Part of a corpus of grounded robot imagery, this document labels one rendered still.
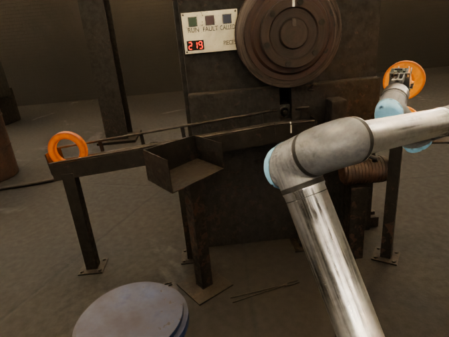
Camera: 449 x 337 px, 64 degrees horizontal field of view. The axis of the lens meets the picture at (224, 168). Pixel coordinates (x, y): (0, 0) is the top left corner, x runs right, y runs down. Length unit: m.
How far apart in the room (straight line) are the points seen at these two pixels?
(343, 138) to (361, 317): 0.43
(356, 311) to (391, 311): 0.80
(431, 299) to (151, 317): 1.24
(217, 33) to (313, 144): 1.07
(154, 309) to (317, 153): 0.63
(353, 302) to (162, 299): 0.54
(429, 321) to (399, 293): 0.17
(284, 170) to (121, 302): 0.62
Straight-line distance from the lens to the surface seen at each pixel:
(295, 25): 1.62
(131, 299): 1.18
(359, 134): 0.86
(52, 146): 1.91
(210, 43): 1.80
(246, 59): 1.68
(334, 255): 0.93
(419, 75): 1.64
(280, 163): 0.91
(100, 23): 4.34
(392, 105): 1.31
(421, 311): 1.80
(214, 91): 1.82
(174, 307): 1.11
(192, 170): 1.55
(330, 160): 0.85
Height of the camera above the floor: 1.16
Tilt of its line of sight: 21 degrees down
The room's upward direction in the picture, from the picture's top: 5 degrees counter-clockwise
